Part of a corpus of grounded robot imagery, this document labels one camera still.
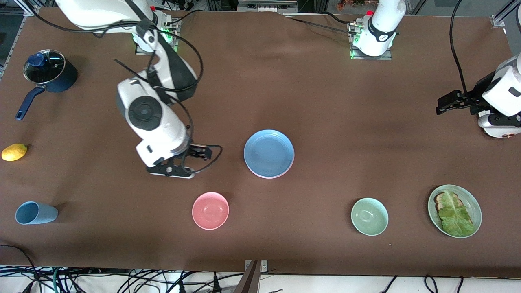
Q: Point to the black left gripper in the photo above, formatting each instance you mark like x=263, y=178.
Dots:
x=474, y=100

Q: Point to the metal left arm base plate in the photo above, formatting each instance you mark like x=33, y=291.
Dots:
x=386, y=56

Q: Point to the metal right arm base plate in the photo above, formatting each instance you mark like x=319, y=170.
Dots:
x=175, y=44

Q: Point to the blue plate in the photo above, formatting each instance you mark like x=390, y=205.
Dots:
x=268, y=152

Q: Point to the pink plate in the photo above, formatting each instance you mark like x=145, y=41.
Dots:
x=269, y=177

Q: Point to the metal bracket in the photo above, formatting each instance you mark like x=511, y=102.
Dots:
x=264, y=266

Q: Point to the toasted bread slice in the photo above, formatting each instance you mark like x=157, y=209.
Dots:
x=439, y=199

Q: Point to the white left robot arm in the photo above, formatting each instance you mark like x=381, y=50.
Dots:
x=380, y=28

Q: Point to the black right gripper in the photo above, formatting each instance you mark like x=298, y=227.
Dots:
x=194, y=151

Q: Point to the glass saucepan lid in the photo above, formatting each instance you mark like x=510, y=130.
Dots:
x=44, y=67

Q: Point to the yellow lemon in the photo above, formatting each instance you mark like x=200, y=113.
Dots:
x=14, y=152

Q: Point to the green bowl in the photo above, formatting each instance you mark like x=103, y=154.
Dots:
x=369, y=216

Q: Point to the aluminium frame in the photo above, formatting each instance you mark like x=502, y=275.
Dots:
x=266, y=5

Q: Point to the blue cup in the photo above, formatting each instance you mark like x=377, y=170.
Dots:
x=36, y=213

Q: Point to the green plate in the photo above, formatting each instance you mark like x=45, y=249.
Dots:
x=474, y=203

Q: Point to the brown post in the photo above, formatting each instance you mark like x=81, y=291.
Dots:
x=250, y=280

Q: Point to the dark blue saucepan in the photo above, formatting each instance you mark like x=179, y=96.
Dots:
x=67, y=75

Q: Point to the white toaster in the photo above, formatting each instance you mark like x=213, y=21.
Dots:
x=500, y=132

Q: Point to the pink bowl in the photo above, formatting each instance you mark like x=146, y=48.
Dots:
x=210, y=211

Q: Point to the green lettuce leaf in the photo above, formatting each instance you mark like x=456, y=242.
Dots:
x=456, y=217

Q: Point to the brown table cover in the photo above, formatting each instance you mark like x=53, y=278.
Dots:
x=260, y=81

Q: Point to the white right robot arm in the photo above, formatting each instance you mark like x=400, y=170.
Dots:
x=163, y=122

